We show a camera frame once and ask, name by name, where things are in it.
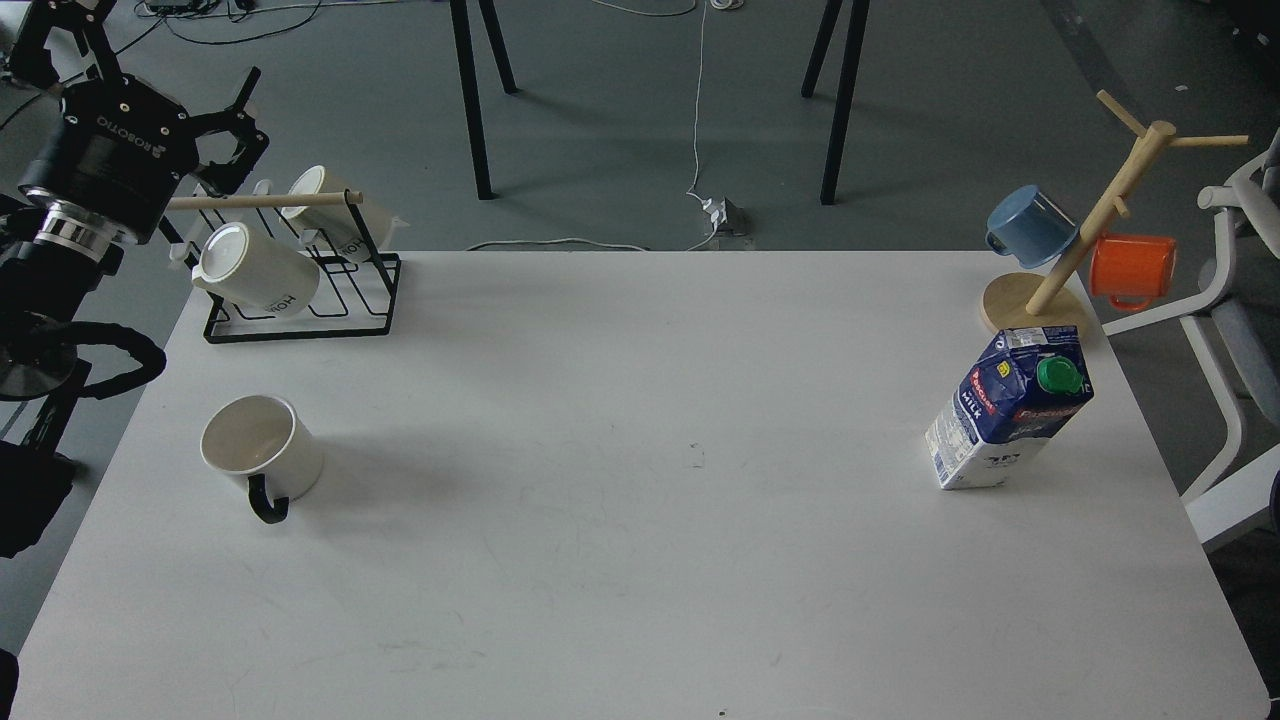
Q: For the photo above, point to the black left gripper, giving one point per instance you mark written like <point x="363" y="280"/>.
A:
<point x="120" y="151"/>

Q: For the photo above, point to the white mug with black handle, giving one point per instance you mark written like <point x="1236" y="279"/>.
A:
<point x="261" y="441"/>

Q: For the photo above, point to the blue white milk carton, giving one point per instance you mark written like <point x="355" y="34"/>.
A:
<point x="1027" y="384"/>

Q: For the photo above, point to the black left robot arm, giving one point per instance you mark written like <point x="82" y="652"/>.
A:
<point x="52" y="258"/>

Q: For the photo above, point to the blue cup on tree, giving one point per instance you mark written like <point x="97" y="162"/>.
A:
<point x="1030" y="227"/>

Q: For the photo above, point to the orange cup on tree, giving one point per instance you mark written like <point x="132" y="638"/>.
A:
<point x="1132" y="270"/>

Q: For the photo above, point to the white mug front on rack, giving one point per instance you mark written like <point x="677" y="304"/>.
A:
<point x="256" y="272"/>

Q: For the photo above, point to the white mug on rack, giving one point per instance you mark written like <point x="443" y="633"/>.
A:
<point x="343" y="236"/>
<point x="256" y="272"/>

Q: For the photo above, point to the white mug rear on rack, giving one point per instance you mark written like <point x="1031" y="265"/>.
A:
<point x="343" y="236"/>

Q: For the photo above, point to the black table legs left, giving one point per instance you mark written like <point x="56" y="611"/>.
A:
<point x="472" y="109"/>

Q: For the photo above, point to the black table legs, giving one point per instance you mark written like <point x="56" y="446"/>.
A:
<point x="472" y="109"/>
<point x="846" y="83"/>

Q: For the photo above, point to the grey floor power socket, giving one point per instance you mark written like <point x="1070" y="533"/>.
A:
<point x="726" y="218"/>

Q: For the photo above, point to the black table legs right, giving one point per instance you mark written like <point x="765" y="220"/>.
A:
<point x="846" y="83"/>

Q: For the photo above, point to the wooden mug tree stand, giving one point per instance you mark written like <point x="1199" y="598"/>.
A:
<point x="1026" y="299"/>

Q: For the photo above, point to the black wire mug rack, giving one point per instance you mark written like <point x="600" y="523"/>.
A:
<point x="353" y="300"/>

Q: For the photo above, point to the white chair frame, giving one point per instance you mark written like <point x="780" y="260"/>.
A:
<point x="1231" y="326"/>

